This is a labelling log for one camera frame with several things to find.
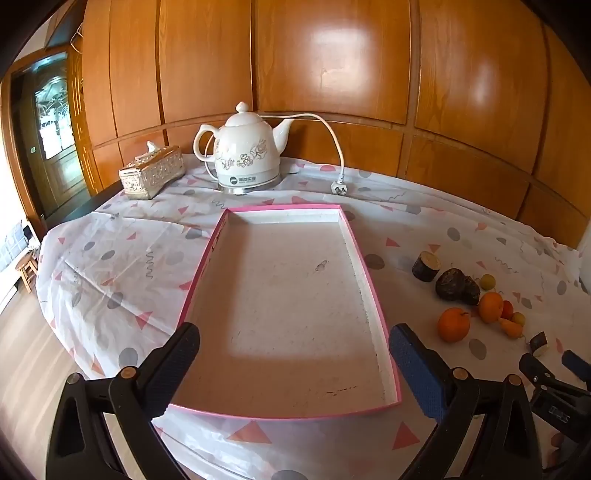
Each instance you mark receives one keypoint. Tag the white floral ceramic kettle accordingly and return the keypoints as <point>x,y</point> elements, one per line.
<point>244,143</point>

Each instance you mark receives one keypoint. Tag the small carrot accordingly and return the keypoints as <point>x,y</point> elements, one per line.
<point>511,330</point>

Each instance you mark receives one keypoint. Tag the cut sugarcane piece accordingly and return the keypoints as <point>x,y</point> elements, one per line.
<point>425,270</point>
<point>539,344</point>

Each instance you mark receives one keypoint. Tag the small wooden stool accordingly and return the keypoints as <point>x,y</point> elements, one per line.
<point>27,272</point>

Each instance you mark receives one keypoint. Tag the small dark wrinkled lump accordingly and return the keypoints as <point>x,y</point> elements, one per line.
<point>472,291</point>

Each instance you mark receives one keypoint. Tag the small red tomato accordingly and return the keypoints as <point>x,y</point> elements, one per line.
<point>508,310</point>

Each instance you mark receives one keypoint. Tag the large orange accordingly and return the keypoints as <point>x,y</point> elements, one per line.
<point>454,325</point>
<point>490,308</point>

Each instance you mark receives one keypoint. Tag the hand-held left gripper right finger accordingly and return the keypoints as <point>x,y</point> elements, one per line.
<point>415,364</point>

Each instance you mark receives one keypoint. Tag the white patterned tablecloth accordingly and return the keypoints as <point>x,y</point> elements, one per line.
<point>115,277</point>

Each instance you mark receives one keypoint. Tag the pink-edged shallow cardboard tray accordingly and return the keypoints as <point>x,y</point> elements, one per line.
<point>286,300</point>

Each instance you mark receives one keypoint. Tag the small yellow round fruit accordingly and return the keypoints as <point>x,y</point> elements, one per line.
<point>518,318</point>
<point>487,281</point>

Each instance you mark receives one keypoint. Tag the dark round fruit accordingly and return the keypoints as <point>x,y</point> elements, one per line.
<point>450,286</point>

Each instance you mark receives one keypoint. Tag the silver kettle base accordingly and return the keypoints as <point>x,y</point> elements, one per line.
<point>249,187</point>

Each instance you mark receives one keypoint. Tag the wooden door with glass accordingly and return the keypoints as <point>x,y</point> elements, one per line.
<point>55,161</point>

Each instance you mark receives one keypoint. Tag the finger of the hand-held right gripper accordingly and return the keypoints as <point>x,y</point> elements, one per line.
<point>577,363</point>
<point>538,368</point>

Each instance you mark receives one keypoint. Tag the ornate silver tissue box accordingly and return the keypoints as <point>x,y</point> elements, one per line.
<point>150,173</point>

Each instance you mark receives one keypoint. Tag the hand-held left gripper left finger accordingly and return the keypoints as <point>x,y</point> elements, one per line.
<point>175,364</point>

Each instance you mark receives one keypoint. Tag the white tissue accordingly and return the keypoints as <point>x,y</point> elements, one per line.
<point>153,146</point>

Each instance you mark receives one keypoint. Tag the plaid bedding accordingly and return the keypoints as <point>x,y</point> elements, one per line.
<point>11,244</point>

